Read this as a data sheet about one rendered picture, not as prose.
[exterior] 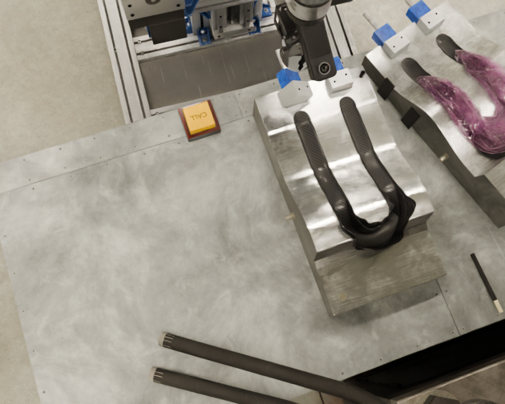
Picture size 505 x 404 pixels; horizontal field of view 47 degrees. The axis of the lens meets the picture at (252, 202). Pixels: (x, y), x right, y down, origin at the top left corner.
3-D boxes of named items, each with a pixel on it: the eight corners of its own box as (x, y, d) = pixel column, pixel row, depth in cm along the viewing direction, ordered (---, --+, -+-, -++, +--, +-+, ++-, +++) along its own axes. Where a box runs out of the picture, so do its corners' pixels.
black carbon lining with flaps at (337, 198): (288, 118, 131) (292, 99, 122) (354, 96, 133) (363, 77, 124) (345, 264, 123) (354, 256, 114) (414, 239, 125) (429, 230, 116)
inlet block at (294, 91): (262, 56, 132) (277, 42, 128) (278, 58, 135) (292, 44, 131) (282, 107, 129) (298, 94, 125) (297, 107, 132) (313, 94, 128)
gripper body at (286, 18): (309, 12, 113) (317, -27, 102) (325, 50, 111) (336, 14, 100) (271, 23, 112) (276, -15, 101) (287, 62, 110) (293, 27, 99)
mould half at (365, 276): (252, 114, 138) (255, 88, 125) (353, 82, 142) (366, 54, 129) (329, 317, 127) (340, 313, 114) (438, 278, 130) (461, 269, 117)
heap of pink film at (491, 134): (408, 83, 136) (419, 67, 128) (465, 43, 139) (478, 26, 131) (483, 170, 131) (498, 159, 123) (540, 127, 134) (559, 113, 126)
